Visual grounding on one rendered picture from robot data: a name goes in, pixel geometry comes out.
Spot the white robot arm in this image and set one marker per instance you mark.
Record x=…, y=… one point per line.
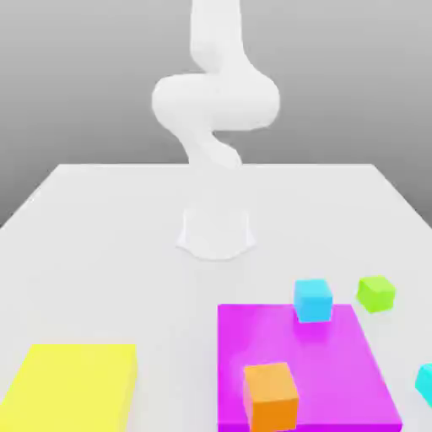
x=216, y=101

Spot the small blue cube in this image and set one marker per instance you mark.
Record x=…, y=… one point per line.
x=312, y=302

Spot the small green cube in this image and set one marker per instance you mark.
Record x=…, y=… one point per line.
x=376, y=293

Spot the small orange cube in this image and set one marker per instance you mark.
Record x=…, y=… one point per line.
x=271, y=398

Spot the small cyan cube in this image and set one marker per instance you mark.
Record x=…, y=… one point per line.
x=426, y=383

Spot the large magenta box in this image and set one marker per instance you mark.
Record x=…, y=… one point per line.
x=337, y=364

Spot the large yellow box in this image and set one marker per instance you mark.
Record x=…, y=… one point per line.
x=74, y=384

